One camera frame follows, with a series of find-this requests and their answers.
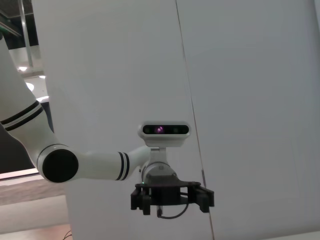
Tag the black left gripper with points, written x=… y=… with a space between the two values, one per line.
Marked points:
x=165 y=191

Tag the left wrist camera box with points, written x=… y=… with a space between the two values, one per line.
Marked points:
x=165 y=140

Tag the grey metal pole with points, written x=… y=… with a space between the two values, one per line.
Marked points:
x=27 y=37

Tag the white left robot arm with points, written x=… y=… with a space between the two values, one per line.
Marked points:
x=20 y=87

